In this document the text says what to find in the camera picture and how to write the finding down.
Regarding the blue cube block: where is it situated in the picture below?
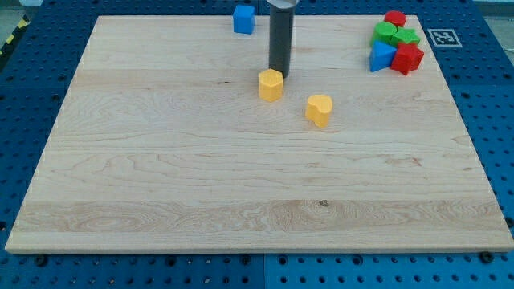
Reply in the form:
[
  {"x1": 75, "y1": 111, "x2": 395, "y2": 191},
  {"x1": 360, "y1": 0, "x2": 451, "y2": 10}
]
[{"x1": 232, "y1": 5, "x2": 255, "y2": 35}]

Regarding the yellow hexagon block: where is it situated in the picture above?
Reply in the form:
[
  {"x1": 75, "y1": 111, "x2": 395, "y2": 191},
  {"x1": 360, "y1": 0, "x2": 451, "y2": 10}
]
[{"x1": 259, "y1": 69, "x2": 284, "y2": 102}]

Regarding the yellow heart block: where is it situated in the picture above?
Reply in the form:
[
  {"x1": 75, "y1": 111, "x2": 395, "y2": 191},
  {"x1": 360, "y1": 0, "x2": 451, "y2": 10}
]
[{"x1": 305, "y1": 95, "x2": 333, "y2": 128}]

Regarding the light wooden board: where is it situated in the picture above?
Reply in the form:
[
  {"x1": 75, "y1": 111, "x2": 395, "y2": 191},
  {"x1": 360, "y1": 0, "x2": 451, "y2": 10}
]
[{"x1": 6, "y1": 15, "x2": 513, "y2": 254}]

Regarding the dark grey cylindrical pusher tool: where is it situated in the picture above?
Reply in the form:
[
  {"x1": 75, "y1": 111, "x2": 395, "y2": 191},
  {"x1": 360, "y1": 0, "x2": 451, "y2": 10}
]
[{"x1": 268, "y1": 5, "x2": 295, "y2": 78}]

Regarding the blue triangle block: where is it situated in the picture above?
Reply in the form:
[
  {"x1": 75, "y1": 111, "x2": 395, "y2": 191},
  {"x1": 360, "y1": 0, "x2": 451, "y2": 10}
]
[{"x1": 369, "y1": 40, "x2": 398, "y2": 72}]

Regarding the green cylinder block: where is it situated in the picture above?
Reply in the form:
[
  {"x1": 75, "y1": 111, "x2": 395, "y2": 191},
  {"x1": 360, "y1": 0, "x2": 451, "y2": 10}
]
[{"x1": 370, "y1": 21, "x2": 398, "y2": 47}]

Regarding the red star block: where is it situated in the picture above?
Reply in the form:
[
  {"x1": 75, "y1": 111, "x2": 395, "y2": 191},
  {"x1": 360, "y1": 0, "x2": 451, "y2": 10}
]
[{"x1": 390, "y1": 43, "x2": 425, "y2": 75}]

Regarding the green star block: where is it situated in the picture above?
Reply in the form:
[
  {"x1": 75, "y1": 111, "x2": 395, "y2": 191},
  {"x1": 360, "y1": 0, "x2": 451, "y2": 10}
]
[{"x1": 390, "y1": 26, "x2": 421, "y2": 47}]

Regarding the red cylinder block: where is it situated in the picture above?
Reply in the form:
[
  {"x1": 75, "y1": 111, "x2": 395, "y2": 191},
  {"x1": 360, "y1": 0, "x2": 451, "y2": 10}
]
[{"x1": 384, "y1": 10, "x2": 407, "y2": 27}]

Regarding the white fiducial marker tag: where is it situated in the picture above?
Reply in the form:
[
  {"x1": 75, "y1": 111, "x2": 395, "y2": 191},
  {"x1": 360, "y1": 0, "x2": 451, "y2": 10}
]
[{"x1": 428, "y1": 28, "x2": 462, "y2": 47}]

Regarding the black bolt front left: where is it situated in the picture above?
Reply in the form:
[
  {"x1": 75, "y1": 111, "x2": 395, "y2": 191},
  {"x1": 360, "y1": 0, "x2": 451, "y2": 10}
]
[{"x1": 34, "y1": 254, "x2": 48, "y2": 267}]

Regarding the black bolt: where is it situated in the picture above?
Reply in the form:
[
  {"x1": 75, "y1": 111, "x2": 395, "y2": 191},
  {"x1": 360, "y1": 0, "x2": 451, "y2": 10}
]
[
  {"x1": 34, "y1": 254, "x2": 48, "y2": 267},
  {"x1": 479, "y1": 251, "x2": 495, "y2": 264}
]

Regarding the black bolt front right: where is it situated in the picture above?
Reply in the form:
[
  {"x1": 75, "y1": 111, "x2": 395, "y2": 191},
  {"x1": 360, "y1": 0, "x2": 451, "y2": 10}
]
[{"x1": 479, "y1": 251, "x2": 495, "y2": 264}]

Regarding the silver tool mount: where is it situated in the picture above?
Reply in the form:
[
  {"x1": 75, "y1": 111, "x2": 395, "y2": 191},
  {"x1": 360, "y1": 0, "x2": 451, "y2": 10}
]
[{"x1": 267, "y1": 0, "x2": 300, "y2": 9}]

